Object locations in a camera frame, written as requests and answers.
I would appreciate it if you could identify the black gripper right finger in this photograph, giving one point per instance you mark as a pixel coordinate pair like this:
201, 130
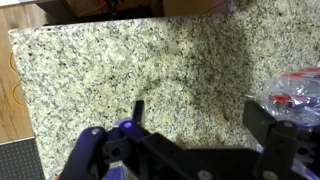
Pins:
276, 143

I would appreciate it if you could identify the dark wooden shelf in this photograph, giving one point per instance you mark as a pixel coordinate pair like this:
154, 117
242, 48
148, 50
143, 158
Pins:
66, 10

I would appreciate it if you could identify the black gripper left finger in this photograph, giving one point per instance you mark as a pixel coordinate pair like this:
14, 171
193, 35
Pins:
156, 153

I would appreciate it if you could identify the plastic-wrapped pack of water bottles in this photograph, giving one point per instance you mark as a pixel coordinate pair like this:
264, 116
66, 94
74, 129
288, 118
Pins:
296, 96

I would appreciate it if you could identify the black perforated robot table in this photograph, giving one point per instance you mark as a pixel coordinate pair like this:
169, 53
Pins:
20, 161

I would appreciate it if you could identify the brown cardboard box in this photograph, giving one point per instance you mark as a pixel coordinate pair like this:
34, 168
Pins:
196, 6

